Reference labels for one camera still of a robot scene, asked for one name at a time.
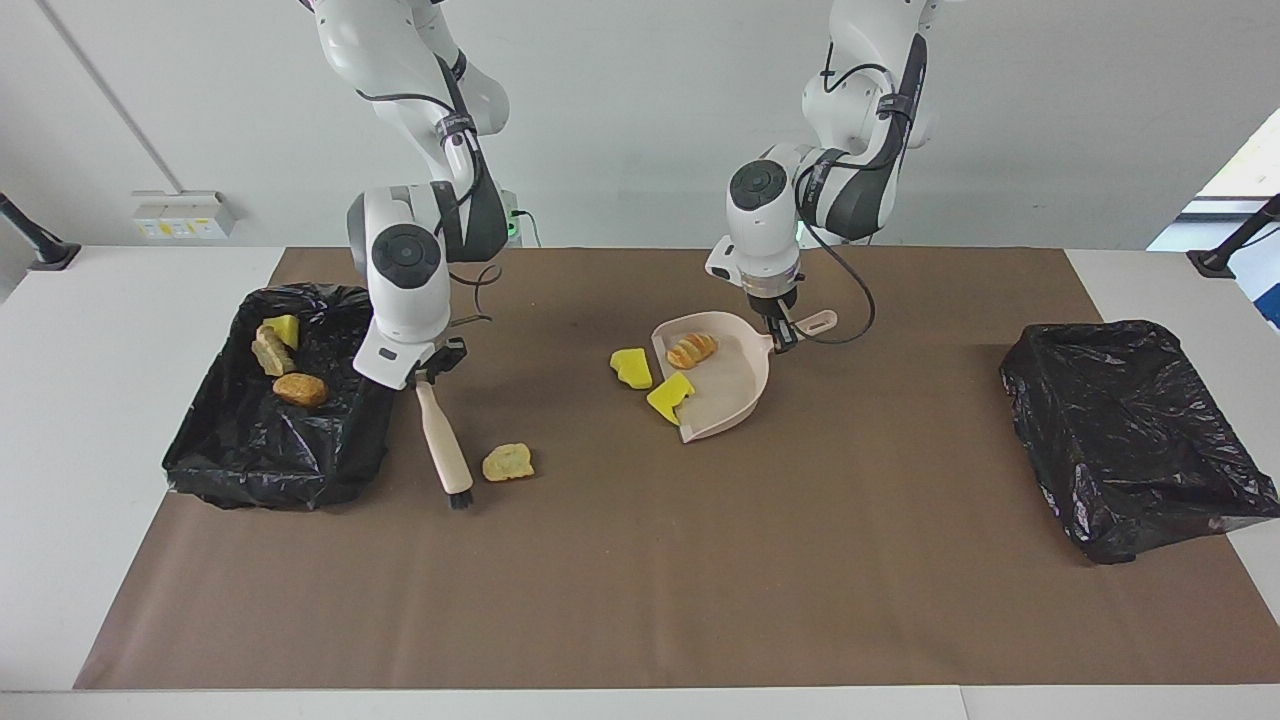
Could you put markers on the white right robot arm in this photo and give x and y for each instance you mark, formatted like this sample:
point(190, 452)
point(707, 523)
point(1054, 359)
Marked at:
point(405, 300)

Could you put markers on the yellow sponge chunk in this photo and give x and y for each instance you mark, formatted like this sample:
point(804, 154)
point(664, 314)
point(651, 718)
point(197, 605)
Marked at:
point(632, 368)

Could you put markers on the white wall outlet box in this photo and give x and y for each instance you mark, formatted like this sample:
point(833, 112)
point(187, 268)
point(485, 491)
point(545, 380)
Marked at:
point(180, 215)

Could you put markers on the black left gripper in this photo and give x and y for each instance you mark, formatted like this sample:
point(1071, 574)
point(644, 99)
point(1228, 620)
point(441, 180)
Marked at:
point(778, 303)

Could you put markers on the yellow sponge wedge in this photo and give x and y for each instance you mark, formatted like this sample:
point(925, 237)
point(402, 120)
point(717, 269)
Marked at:
point(282, 330)

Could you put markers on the black clamp stand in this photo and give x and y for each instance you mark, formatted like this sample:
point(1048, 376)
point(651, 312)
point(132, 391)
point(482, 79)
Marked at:
point(1215, 262)
point(50, 255)

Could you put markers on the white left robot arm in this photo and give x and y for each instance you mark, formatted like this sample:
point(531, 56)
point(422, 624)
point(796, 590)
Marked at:
point(765, 240)

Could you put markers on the black bag lined bin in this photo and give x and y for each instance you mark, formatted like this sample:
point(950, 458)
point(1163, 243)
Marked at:
point(300, 450)
point(1130, 440)

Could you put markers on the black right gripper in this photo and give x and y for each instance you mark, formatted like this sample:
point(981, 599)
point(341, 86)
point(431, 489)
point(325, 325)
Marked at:
point(448, 353)

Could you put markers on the notched yellow sponge piece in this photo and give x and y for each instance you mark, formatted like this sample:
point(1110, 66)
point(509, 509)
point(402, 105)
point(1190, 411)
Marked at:
point(670, 398)

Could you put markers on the orange striped bread slice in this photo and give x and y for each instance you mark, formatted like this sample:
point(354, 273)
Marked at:
point(270, 355)

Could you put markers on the beige hand brush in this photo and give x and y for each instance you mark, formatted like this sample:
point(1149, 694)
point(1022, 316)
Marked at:
point(443, 440)

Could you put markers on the brown paper table mat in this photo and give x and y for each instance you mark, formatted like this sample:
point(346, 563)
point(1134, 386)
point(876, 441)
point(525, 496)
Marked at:
point(640, 620)

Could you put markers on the brown bread bun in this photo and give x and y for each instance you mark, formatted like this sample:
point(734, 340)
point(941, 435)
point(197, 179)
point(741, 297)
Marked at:
point(300, 389)

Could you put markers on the pale crumpled bread lump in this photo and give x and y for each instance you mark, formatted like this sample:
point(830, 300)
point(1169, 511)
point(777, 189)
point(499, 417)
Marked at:
point(508, 462)

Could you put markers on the pale pink plastic dustpan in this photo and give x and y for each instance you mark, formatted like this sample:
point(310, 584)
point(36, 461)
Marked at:
point(730, 390)

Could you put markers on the small striped bread piece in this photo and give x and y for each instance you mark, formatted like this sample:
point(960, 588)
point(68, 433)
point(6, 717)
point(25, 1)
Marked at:
point(692, 350)

